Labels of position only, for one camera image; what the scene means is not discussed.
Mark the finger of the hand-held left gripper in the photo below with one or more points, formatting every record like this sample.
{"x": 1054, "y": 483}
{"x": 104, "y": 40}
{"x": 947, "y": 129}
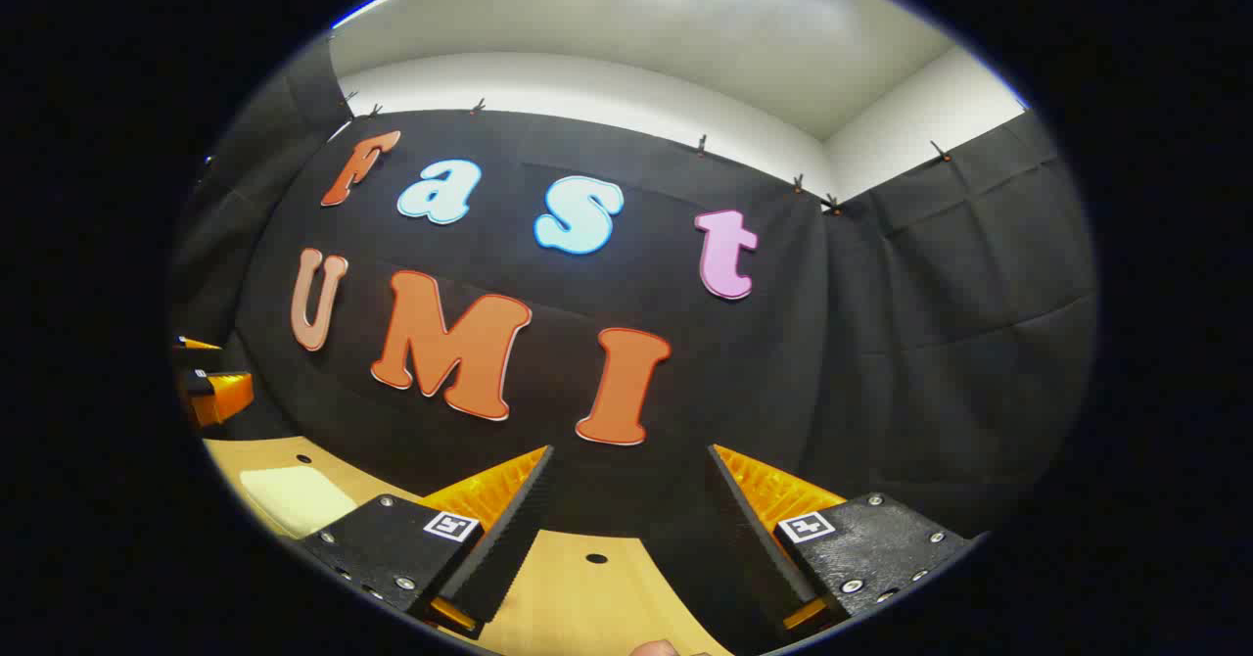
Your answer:
{"x": 225, "y": 394}
{"x": 196, "y": 345}

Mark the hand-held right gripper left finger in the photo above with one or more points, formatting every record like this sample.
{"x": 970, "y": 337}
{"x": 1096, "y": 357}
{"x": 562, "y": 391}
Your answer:
{"x": 509, "y": 548}

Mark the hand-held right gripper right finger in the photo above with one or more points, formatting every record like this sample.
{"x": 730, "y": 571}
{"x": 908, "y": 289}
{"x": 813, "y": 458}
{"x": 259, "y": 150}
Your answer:
{"x": 754, "y": 548}

